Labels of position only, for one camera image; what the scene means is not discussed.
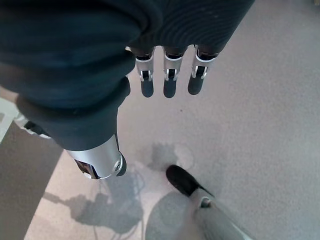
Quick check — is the dark robot foot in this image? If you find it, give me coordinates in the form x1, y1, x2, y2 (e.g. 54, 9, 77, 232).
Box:
165, 164, 215, 199

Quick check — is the black and silver bed fitting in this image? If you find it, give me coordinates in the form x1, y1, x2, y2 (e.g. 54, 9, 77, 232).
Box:
14, 116, 53, 140

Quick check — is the robot right five-finger hand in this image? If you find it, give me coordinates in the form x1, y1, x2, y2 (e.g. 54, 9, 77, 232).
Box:
0, 0, 256, 181

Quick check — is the white bed frame part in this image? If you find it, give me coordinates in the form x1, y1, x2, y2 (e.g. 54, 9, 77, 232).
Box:
0, 96, 21, 146

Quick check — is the grey-brown bed board panel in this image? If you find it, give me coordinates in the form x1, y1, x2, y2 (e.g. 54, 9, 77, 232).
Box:
0, 121, 63, 240

